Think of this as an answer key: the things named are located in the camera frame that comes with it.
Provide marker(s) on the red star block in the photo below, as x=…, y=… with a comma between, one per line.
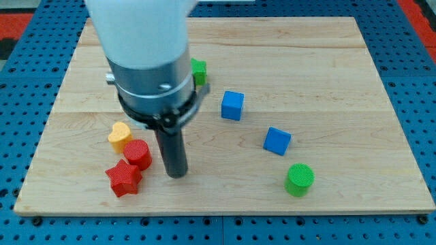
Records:
x=124, y=178

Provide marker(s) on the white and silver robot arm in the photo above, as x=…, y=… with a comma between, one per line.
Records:
x=147, y=47

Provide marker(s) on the green star block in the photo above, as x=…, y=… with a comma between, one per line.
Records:
x=199, y=71

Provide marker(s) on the light wooden board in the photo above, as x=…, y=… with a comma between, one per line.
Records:
x=312, y=77

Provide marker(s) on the blue cube block upper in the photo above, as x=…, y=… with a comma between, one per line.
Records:
x=232, y=105

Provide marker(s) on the blue cube block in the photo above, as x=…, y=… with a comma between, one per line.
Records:
x=277, y=141
x=232, y=105

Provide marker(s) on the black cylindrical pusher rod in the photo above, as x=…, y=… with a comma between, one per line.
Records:
x=172, y=149

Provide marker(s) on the blue cube block lower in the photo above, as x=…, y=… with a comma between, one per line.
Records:
x=277, y=141

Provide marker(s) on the red cylinder block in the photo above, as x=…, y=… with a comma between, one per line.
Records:
x=137, y=153

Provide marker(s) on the yellow heart block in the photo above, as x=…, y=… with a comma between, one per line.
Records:
x=119, y=137

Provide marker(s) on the green cylinder block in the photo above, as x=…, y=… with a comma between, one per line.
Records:
x=299, y=180

